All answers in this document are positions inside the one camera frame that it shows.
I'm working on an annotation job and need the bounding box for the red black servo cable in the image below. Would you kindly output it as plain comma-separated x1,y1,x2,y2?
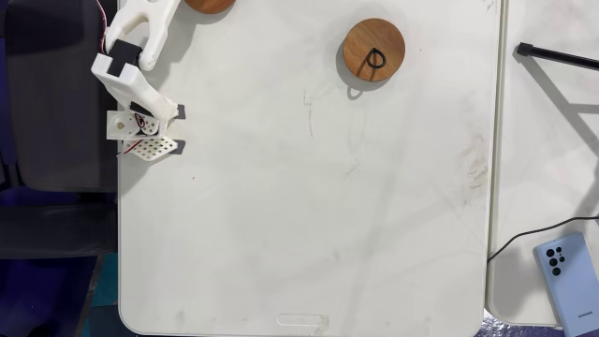
95,0,109,55

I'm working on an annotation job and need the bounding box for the gray mesh back office chair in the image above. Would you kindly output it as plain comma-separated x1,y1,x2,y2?
4,0,119,193

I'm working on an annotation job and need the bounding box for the thin black cable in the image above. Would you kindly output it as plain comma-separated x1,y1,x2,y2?
486,215,599,264

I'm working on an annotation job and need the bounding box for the plain wooden lid black loop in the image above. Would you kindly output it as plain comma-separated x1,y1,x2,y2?
342,17,407,83

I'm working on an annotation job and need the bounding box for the wooden lid with red cross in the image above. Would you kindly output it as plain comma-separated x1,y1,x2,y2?
183,0,237,16

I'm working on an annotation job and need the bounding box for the black tripod leg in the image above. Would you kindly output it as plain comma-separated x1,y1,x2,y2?
515,41,599,72

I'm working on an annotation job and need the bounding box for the gray office chair with armrests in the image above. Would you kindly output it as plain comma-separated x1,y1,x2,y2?
0,201,119,259

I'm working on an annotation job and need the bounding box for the light blue smartphone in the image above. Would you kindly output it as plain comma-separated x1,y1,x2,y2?
533,230,599,337

